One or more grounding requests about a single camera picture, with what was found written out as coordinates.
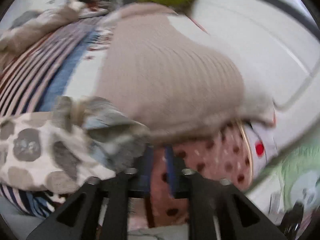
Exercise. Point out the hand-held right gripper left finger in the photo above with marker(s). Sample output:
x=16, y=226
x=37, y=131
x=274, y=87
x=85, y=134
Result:
x=117, y=192

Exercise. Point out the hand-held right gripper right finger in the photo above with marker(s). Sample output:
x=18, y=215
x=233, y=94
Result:
x=207, y=200

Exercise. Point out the cream grey-dotted pants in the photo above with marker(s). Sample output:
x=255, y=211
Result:
x=37, y=160

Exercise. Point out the pink dotted cloth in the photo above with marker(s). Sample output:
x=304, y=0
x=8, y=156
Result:
x=212, y=155

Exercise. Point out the white cloth with red dots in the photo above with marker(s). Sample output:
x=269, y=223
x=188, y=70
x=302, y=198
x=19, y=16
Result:
x=262, y=142

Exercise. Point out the green printed blanket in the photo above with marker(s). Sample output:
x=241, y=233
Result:
x=300, y=170

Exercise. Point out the beige ribbed pillow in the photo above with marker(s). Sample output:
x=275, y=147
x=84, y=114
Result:
x=162, y=80

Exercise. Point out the striped blanket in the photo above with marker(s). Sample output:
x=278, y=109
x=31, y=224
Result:
x=37, y=67

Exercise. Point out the white headboard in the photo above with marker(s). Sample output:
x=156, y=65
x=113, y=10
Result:
x=250, y=42

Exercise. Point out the grey checked quilt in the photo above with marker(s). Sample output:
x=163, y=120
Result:
x=37, y=30

